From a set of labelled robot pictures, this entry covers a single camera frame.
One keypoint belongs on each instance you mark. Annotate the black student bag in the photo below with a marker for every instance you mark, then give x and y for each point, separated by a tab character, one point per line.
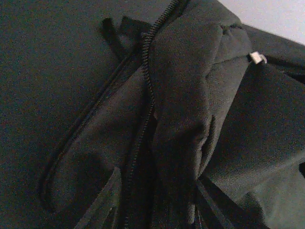
148	115

